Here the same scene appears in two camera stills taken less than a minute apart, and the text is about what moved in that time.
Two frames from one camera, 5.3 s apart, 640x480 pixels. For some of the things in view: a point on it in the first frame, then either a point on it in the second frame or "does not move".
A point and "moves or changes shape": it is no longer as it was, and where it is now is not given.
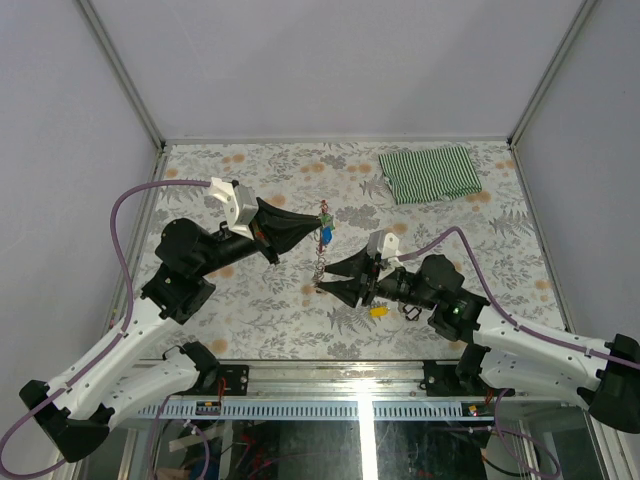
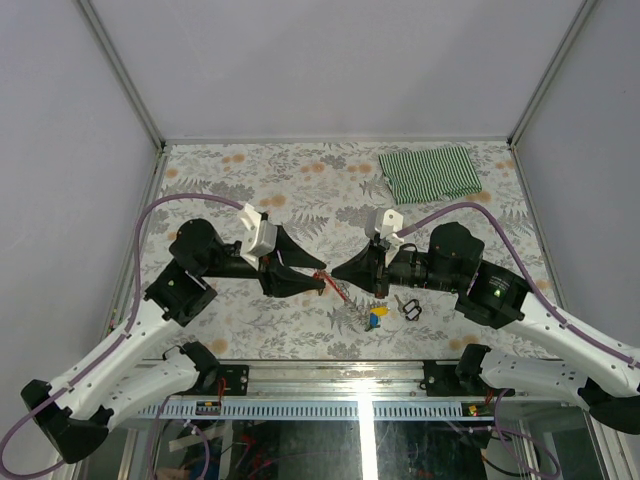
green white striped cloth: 430,174 does not move
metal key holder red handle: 320,259 moves or changes shape
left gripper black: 278,230 to 276,270
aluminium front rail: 327,380 does not move
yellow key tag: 378,311 does not move
